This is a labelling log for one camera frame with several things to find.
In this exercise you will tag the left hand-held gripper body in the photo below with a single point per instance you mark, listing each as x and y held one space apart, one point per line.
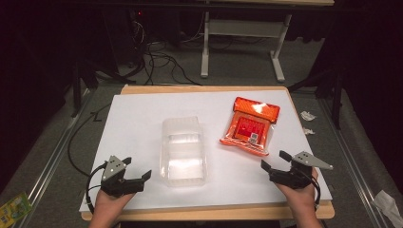
114 177

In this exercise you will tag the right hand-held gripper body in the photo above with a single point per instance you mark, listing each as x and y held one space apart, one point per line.
299 172

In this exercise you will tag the orange snack packet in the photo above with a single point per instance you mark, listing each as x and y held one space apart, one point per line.
250 126

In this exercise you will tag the clear plastic container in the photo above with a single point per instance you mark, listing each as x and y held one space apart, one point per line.
183 152

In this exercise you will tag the person's right hand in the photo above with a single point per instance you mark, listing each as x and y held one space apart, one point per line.
297 198

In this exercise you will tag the person's left hand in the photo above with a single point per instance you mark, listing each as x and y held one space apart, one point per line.
109 202

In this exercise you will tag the crumpled white paper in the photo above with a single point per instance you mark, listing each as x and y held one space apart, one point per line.
308 130
307 115

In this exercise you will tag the white table sheet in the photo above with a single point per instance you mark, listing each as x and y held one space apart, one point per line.
142 126

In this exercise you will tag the wooden table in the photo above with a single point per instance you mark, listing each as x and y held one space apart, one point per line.
206 215

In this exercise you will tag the black metal stand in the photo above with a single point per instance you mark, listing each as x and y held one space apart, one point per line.
83 85
332 91

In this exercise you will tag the white crumpled cloth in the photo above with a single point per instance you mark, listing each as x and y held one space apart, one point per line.
387 205

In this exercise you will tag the green yellow packet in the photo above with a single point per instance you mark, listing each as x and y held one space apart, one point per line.
12 210

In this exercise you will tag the metal floor rail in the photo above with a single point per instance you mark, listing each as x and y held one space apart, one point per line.
355 171
47 171

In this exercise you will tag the white desk frame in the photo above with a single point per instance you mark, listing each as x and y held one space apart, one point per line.
244 28

